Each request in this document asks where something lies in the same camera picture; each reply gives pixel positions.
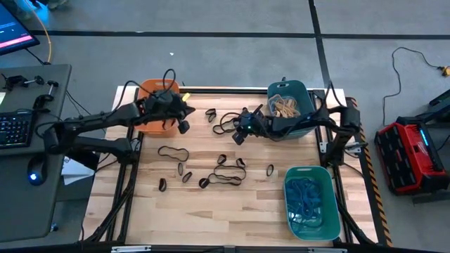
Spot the wide blue rubber band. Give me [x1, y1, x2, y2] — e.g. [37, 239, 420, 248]
[285, 177, 323, 208]

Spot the yellow black hazard tape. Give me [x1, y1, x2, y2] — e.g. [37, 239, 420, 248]
[346, 96, 394, 247]

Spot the orange cable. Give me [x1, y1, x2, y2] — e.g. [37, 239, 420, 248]
[24, 2, 53, 65]

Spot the black floor cable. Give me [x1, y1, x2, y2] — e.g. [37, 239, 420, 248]
[382, 46, 444, 127]

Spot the white paper sheet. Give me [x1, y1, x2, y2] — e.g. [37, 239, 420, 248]
[60, 156, 96, 186]

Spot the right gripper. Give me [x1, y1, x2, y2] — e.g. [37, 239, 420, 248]
[231, 104, 272, 145]

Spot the grey desk top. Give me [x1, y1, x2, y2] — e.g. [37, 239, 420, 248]
[0, 150, 66, 243]
[0, 64, 72, 156]

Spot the black resistance band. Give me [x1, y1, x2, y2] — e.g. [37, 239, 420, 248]
[286, 203, 323, 229]

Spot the teal green plastic basket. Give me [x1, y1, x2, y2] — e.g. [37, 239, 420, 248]
[283, 165, 341, 242]

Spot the slate blue plastic basket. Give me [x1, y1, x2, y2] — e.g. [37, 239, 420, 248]
[266, 79, 317, 141]

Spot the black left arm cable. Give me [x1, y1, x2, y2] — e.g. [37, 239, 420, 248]
[112, 68, 177, 110]

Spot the black metal clamp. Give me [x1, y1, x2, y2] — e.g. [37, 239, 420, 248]
[1, 74, 60, 91]
[32, 93, 54, 110]

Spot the computer monitor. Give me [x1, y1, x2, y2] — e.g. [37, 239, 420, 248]
[0, 2, 41, 56]

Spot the backlit black keyboard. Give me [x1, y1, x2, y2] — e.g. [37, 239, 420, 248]
[0, 110, 35, 150]

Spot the silver metal bracket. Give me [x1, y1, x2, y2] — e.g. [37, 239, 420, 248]
[110, 245, 152, 253]
[307, 247, 348, 253]

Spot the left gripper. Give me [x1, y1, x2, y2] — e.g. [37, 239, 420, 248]
[164, 91, 197, 135]

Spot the green black device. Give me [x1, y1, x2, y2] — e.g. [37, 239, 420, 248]
[427, 88, 450, 123]

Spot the black computer mouse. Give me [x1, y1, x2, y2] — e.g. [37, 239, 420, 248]
[27, 156, 47, 187]

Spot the orange plastic basket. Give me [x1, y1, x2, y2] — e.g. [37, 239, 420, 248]
[135, 78, 181, 138]

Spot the red black power station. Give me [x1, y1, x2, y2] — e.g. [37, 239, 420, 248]
[373, 117, 450, 196]

